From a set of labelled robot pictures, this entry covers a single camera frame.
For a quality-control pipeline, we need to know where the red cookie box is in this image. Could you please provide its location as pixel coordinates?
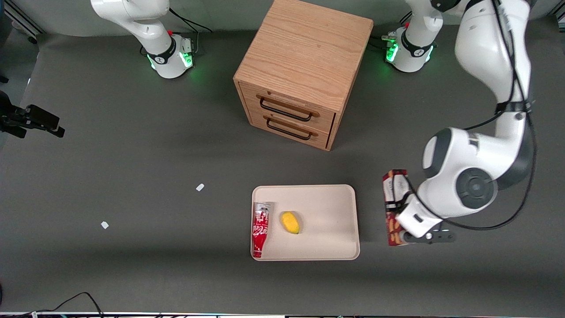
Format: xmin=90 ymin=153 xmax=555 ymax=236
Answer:
xmin=382 ymin=169 xmax=412 ymax=247

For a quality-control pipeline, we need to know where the beige plastic tray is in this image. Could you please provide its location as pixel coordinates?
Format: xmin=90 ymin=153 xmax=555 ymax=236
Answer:
xmin=251 ymin=184 xmax=361 ymax=261

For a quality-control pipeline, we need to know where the yellow lemon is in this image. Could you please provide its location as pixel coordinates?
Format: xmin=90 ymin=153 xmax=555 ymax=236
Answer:
xmin=281 ymin=211 xmax=301 ymax=235

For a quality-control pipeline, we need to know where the red cola bottle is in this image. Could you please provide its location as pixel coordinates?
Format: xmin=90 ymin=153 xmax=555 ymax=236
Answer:
xmin=252 ymin=202 xmax=271 ymax=258

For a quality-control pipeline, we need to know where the wooden two-drawer cabinet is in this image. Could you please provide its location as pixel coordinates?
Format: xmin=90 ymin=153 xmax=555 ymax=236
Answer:
xmin=234 ymin=0 xmax=374 ymax=151

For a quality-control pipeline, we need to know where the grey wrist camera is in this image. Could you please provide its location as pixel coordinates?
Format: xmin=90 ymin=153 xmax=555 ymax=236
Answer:
xmin=403 ymin=229 xmax=456 ymax=245

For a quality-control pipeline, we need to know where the short black drawer handle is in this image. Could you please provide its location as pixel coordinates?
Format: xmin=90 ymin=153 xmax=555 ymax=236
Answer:
xmin=266 ymin=117 xmax=318 ymax=141

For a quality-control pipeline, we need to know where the long black drawer handle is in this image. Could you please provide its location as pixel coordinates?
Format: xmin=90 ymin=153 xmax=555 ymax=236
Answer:
xmin=259 ymin=97 xmax=320 ymax=122

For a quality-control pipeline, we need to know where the black left arm base cable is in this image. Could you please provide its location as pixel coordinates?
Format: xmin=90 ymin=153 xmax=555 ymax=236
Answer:
xmin=370 ymin=13 xmax=413 ymax=50

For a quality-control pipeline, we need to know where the black arm base cable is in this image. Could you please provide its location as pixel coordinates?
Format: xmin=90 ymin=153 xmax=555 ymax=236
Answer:
xmin=370 ymin=13 xmax=413 ymax=50
xmin=169 ymin=8 xmax=213 ymax=54

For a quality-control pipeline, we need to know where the black right arm base cable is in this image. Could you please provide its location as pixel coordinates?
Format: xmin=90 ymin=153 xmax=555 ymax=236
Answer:
xmin=169 ymin=8 xmax=213 ymax=54

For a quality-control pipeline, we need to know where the black floor cable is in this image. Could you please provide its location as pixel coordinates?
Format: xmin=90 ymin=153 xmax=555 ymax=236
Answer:
xmin=0 ymin=291 xmax=105 ymax=317

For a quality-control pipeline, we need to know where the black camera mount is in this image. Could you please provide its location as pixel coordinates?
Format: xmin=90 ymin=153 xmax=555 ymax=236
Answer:
xmin=0 ymin=90 xmax=66 ymax=139

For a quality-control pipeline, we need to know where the aluminium frame rail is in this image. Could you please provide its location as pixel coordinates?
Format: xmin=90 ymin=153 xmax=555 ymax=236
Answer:
xmin=0 ymin=0 xmax=45 ymax=37

